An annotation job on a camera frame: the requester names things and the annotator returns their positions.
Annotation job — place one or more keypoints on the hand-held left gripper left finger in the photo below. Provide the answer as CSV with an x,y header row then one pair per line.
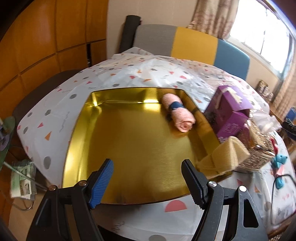
x,y
103,183

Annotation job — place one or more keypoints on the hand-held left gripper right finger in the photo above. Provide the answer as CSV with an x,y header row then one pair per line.
x,y
194,183

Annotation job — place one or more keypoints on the blue plush toy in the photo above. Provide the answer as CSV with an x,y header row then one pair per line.
x,y
278,160

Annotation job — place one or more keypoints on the ornate gold tissue box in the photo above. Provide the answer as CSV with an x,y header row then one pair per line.
x,y
259,153

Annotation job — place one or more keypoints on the beige towel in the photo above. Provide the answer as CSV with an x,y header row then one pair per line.
x,y
229,150

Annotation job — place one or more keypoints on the gold metal tray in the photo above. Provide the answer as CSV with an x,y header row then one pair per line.
x,y
138,143

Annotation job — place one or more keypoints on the pink towel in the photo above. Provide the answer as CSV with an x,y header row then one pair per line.
x,y
182,118

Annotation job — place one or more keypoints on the red plush toy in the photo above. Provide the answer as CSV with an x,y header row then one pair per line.
x,y
274,143

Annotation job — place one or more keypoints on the clear plastic bag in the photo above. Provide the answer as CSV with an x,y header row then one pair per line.
x,y
266,122

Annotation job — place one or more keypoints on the beige patterned curtain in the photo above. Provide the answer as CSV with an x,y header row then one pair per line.
x,y
215,16
288,92

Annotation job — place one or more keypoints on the decorative tins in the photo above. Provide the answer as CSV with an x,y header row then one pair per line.
x,y
266,91

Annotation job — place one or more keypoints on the purple cardboard box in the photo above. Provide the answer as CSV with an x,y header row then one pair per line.
x,y
226,115

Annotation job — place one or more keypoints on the stack of papers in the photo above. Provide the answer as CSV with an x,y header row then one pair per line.
x,y
23,180

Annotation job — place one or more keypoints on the patterned white tablecloth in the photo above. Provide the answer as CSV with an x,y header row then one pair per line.
x,y
57,111

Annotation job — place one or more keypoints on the window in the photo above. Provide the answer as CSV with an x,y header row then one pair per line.
x,y
261,34

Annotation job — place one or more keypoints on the multicolour chair back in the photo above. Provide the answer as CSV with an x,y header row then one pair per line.
x,y
196,44

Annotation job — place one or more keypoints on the wooden cabinet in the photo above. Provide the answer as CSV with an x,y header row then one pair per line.
x,y
46,41

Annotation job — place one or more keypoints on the dark rolled mat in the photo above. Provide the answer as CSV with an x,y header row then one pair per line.
x,y
128,32

